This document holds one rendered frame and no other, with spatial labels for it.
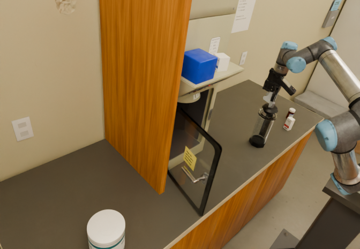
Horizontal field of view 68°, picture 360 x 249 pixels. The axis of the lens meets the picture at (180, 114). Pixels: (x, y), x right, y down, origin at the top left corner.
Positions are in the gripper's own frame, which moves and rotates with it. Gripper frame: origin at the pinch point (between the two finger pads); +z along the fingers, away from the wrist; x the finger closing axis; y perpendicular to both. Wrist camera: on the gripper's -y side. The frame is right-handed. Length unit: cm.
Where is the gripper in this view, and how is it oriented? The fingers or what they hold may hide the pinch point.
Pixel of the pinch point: (271, 104)
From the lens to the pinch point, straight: 159.1
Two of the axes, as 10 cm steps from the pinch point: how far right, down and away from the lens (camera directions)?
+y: -8.3, -4.0, 3.9
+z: -1.3, 8.1, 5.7
